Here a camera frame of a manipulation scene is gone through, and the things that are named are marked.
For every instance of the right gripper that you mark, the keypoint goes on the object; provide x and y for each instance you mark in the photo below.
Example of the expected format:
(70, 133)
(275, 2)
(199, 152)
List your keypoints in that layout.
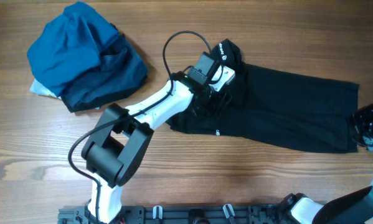
(357, 119)

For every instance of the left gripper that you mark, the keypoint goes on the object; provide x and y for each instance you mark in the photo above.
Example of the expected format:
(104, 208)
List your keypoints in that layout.
(220, 104)

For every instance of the black polo shirt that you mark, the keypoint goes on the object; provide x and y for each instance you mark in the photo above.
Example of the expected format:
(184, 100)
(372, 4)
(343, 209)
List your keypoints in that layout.
(279, 108)

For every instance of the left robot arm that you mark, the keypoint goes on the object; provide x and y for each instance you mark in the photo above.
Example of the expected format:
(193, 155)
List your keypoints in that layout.
(118, 143)

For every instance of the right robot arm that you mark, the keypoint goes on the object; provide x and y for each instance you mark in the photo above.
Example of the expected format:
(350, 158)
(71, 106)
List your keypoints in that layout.
(356, 207)

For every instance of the dark teal garment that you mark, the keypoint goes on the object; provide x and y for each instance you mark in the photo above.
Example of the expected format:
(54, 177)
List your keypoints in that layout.
(121, 73)

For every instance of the bright blue shirt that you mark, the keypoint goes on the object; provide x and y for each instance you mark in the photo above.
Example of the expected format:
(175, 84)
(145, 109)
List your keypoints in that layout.
(70, 45)

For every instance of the light grey cloth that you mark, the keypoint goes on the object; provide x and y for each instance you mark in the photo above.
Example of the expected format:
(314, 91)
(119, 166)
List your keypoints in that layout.
(39, 89)

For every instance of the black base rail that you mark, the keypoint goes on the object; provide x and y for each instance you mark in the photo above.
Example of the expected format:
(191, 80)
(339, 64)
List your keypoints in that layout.
(252, 214)

